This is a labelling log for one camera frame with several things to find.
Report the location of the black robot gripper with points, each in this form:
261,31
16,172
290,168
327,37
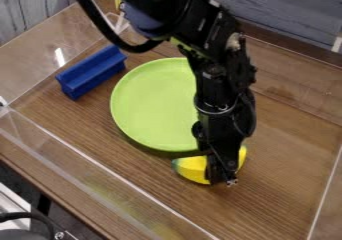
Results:
225,104

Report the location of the yellow toy banana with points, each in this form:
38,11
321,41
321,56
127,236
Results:
191,169

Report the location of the green round plate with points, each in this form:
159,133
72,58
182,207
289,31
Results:
151,105

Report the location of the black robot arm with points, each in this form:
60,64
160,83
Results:
209,37

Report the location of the blue plastic block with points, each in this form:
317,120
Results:
88,73

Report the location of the clear acrylic enclosure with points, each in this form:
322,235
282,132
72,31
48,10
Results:
119,187

